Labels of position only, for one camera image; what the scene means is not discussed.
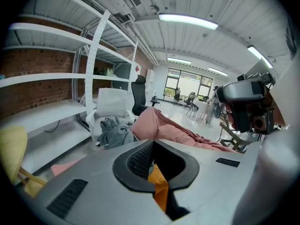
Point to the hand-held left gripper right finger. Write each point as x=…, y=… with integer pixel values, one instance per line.
x=215, y=184

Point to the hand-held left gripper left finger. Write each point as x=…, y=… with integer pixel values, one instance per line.
x=93, y=191

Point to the grey cloth garment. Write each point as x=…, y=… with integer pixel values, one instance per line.
x=114, y=132

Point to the pink armchair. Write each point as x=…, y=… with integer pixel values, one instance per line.
x=159, y=125

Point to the black background office chair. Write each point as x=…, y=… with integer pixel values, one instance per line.
x=190, y=99
x=177, y=97

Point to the light grey office chair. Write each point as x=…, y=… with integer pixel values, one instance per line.
x=110, y=102

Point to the round wooden side table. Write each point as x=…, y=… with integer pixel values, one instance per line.
x=11, y=149

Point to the large window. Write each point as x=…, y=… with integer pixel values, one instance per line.
x=187, y=83

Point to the ceiling tube light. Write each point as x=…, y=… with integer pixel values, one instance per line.
x=260, y=56
x=187, y=20
x=179, y=60
x=218, y=71

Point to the white shelving unit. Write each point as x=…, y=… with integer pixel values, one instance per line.
x=54, y=78

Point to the head-worn camera rig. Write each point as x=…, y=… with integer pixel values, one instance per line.
x=243, y=97

